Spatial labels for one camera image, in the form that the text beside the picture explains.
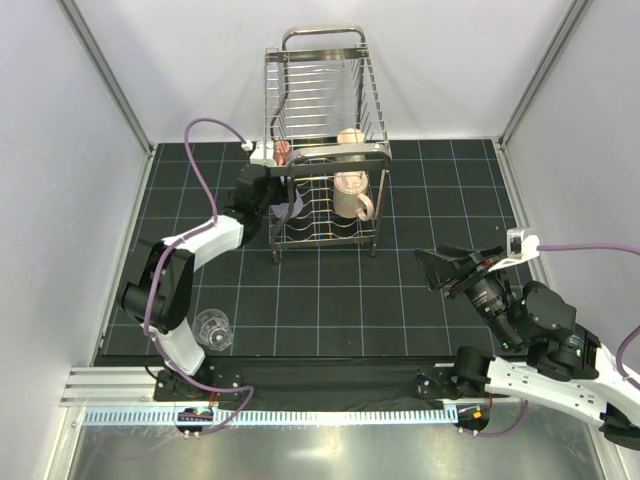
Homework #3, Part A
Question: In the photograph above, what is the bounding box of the lilac plastic cup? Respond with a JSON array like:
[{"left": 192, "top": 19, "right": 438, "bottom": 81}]
[{"left": 270, "top": 189, "right": 304, "bottom": 219}]

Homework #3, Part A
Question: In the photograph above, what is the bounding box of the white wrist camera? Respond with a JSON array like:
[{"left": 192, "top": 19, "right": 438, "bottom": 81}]
[
  {"left": 489, "top": 228, "right": 540, "bottom": 272},
  {"left": 241, "top": 140, "right": 278, "bottom": 167}
]

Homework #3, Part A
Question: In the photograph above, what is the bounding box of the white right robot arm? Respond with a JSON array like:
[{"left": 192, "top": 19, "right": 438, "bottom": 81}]
[{"left": 414, "top": 245, "right": 639, "bottom": 450}]

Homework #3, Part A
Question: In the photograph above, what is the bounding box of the white slotted cable duct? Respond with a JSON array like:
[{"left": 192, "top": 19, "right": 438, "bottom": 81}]
[{"left": 82, "top": 405, "right": 460, "bottom": 427}]

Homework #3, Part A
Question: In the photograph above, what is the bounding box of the right aluminium frame post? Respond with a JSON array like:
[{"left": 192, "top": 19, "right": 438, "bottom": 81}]
[{"left": 498, "top": 0, "right": 592, "bottom": 149}]

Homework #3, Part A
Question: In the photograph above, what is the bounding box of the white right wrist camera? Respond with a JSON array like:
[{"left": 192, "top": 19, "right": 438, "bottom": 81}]
[{"left": 489, "top": 228, "right": 540, "bottom": 272}]

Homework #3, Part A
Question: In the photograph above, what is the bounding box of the tan mug lilac inside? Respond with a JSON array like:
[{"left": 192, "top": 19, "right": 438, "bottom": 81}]
[{"left": 333, "top": 171, "right": 375, "bottom": 221}]

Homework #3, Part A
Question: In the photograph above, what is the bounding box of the left aluminium frame post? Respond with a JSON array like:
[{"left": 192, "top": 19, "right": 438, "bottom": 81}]
[{"left": 56, "top": 0, "right": 153, "bottom": 156}]

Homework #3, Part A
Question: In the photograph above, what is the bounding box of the clear glass tumbler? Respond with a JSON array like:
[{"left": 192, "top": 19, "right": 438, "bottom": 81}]
[{"left": 192, "top": 309, "right": 234, "bottom": 352}]

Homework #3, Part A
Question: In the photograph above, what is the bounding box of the steel wire dish rack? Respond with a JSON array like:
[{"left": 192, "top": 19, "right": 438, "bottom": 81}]
[{"left": 261, "top": 25, "right": 392, "bottom": 262}]

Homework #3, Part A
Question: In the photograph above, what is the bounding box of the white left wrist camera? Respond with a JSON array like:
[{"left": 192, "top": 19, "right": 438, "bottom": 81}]
[{"left": 241, "top": 140, "right": 278, "bottom": 167}]

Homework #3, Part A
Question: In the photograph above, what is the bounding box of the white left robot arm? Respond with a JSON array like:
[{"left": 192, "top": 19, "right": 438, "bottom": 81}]
[{"left": 117, "top": 164, "right": 289, "bottom": 401}]

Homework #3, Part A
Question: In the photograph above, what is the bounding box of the aluminium frame post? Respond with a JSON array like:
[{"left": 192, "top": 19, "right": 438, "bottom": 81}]
[
  {"left": 498, "top": 0, "right": 592, "bottom": 149},
  {"left": 56, "top": 0, "right": 153, "bottom": 156}
]

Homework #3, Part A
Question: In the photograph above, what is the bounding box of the pink ceramic mug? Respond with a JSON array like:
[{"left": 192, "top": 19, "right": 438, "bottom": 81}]
[{"left": 273, "top": 140, "right": 292, "bottom": 166}]

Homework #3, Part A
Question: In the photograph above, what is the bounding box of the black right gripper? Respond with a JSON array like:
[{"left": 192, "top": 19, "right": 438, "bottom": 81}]
[{"left": 410, "top": 242, "right": 519, "bottom": 349}]

